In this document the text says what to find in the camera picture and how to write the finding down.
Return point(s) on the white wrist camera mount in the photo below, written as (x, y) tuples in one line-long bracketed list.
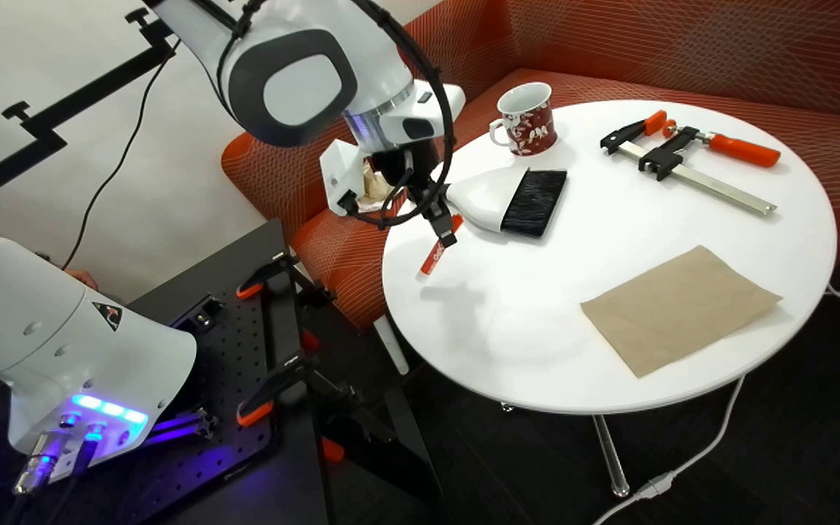
[(343, 170)]

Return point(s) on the red white mug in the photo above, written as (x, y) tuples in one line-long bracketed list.
[(532, 131)]

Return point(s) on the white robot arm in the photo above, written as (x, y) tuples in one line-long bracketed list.
[(51, 338)]

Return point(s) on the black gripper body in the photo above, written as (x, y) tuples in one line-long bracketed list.
[(426, 178)]

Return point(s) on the black orange bar clamp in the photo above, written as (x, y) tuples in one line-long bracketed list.
[(677, 150)]

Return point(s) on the brown paper sheet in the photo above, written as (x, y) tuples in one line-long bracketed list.
[(677, 309)]

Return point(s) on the white device with lights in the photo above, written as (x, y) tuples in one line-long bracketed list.
[(233, 338)]

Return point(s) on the metal table leg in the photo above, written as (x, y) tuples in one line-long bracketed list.
[(391, 345), (609, 456)]

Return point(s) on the orange patterned sofa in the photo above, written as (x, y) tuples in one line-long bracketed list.
[(731, 46)]

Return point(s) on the black camera mount frame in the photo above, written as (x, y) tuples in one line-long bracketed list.
[(101, 86)]

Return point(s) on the black orange spring clamp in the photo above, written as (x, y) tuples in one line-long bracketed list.
[(278, 270), (274, 388)]

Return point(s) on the orange white marker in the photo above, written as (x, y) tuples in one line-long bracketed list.
[(433, 256)]

